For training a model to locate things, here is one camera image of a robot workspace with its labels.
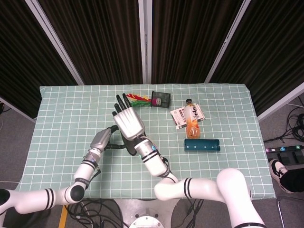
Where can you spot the green checked tablecloth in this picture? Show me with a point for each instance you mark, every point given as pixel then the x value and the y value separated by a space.
pixel 59 123

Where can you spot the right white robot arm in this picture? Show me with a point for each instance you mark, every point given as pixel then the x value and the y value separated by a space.
pixel 204 187

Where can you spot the green cloth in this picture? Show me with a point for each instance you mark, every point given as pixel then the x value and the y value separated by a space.
pixel 130 148

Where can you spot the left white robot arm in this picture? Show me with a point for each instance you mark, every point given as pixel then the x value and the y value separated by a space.
pixel 59 196

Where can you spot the white black sneaker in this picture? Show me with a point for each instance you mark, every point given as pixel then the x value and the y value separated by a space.
pixel 276 169

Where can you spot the white red printed card box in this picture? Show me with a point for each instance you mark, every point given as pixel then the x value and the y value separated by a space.
pixel 179 117

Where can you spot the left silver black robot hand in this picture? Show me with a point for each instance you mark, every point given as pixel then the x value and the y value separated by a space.
pixel 99 140

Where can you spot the red yellow green feather shuttlecock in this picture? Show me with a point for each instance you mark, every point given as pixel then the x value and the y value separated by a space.
pixel 139 97

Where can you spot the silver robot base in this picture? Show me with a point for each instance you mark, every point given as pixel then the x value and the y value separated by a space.
pixel 145 213

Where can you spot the teal roll-up case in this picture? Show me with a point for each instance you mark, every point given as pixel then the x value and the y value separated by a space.
pixel 202 145

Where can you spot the black trouser leg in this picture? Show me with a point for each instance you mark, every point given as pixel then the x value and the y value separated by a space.
pixel 294 179

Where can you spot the black mesh pen holder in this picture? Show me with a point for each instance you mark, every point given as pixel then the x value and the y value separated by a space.
pixel 162 98

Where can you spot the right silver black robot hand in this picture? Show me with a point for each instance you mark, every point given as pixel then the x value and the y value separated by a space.
pixel 129 123

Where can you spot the orange drink bottle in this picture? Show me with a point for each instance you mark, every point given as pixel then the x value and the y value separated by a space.
pixel 193 121

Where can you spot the dark curtain partition panel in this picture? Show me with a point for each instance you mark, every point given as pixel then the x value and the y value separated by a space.
pixel 268 52
pixel 99 42
pixel 190 40
pixel 21 59

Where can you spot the black foot pedal unit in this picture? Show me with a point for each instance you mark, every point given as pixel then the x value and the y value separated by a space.
pixel 285 154

